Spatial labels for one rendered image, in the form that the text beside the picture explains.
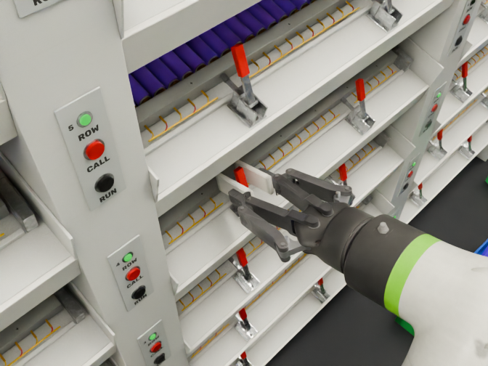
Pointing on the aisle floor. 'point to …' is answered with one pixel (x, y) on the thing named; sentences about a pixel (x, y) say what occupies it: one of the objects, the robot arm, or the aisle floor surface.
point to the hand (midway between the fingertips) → (244, 183)
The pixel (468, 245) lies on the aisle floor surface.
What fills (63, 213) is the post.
